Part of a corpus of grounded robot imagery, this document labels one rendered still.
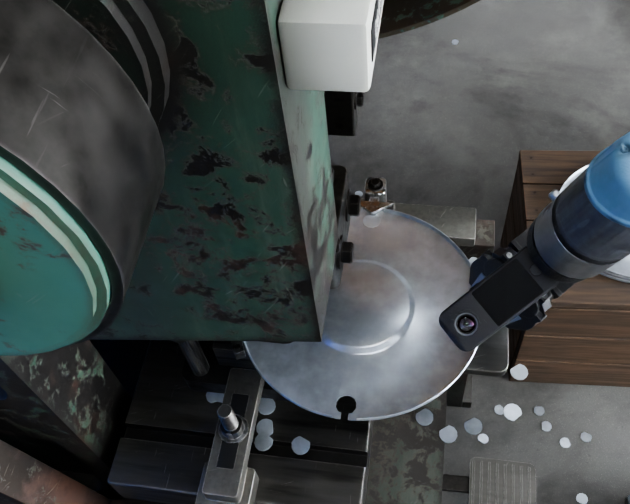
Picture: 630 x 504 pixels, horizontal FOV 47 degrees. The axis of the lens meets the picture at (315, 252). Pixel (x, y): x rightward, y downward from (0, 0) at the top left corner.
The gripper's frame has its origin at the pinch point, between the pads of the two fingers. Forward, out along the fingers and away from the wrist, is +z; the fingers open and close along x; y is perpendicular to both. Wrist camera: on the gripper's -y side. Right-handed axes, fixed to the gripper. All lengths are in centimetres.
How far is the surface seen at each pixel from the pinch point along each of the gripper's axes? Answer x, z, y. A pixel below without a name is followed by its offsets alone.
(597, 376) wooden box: -27, 70, 44
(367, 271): 12.2, 4.9, -5.7
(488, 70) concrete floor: 53, 102, 101
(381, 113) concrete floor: 61, 105, 66
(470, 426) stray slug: -10.3, 12.0, -5.5
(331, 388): 3.7, 2.6, -18.6
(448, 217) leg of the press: 13.7, 20.9, 15.8
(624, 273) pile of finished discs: -11, 41, 46
